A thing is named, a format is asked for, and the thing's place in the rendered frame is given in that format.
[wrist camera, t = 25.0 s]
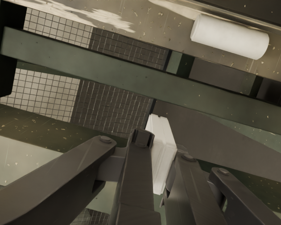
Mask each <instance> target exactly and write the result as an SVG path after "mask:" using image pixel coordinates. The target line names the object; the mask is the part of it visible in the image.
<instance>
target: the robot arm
mask: <svg viewBox="0 0 281 225"><path fill-rule="evenodd" d="M116 144H117V143H116V141H114V140H113V139H111V138H109V137H107V136H102V135H101V136H95V137H93V138H91V139H89V140H87V141H86V142H84V143H82V144H80V145H78V146H77V147H75V148H73V149H71V150H70V151H67V152H66V153H64V154H62V155H60V156H58V157H57V158H55V159H53V160H51V161H50V162H48V163H46V164H44V165H42V166H41V167H39V168H37V169H35V170H33V171H32V172H30V173H28V174H26V175H24V176H22V177H21V178H19V179H17V180H15V181H13V182H12V183H10V184H8V185H6V186H5V187H3V188H1V189H0V225H70V224H71V223H72V221H73V220H74V219H75V218H76V217H77V216H78V215H79V214H80V213H81V212H82V211H83V210H84V209H85V208H86V207H87V205H88V204H89V203H90V202H91V201H92V200H93V199H94V198H95V197H96V196H97V195H98V194H99V192H100V191H101V190H102V189H103V188H104V186H105V183H106V181H108V182H117V186H116V191H115V195H114V200H113V204H112V209H111V214H110V218H109V222H108V225H161V215H160V213H159V212H155V211H154V198H153V194H158V195H160V194H162V193H163V191H164V188H165V185H166V188H165V192H164V195H163V197H162V200H161V204H160V208H161V207H162V206H163V205H164V206H165V207H164V209H165V217H166V225H281V219H280V218H279V217H278V216H277V215H276V214H275V213H274V212H273V211H272V210H271V209H269V208H268V207H267V206H266V205H265V204H264V203H263V202H262V201H261V200H260V199H259V198H258V197H256V196H255V195H254V194H253V193H252V192H251V191H250V190H249V189H248V188H247V187H246V186H244V185H243V184H242V183H241V182H240V181H239V180H238V179H237V178H236V177H235V176H234V175H233V174H232V173H230V172H229V171H228V170H226V169H223V168H218V167H213V168H212V169H211V172H210V173H208V172H205V171H203V170H202V169H201V167H200V165H199V163H198V161H197V160H196V159H195V158H193V157H192V156H190V155H189V154H188V151H187V149H186V148H185V147H184V146H182V145H179V144H176V143H175V141H174V137H173V134H172V131H171V128H170V125H169V122H168V120H167V118H165V117H158V115H155V114H151V115H149V118H148V122H147V125H146V128H145V129H140V128H134V129H133V130H132V133H130V135H129V139H128V143H127V146H126V147H124V148H119V147H116ZM226 200H227V207H226V210H225V212H223V210H222V209H223V207H224V204H225V202H226Z"/></svg>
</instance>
